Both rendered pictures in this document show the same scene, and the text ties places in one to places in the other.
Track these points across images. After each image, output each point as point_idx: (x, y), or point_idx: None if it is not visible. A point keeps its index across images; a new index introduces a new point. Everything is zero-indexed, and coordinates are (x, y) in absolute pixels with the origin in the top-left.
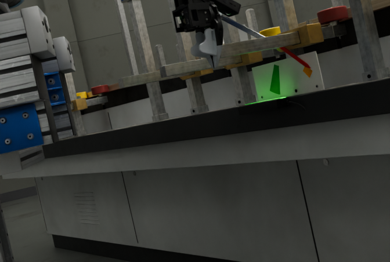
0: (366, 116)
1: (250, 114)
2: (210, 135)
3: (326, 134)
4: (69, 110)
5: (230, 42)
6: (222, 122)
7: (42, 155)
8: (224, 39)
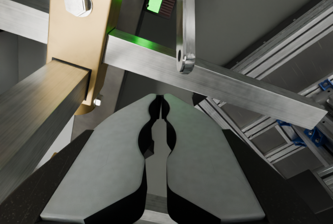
0: None
1: (143, 12)
2: (120, 100)
3: None
4: (318, 200)
5: (79, 87)
6: (125, 80)
7: (329, 170)
8: (70, 114)
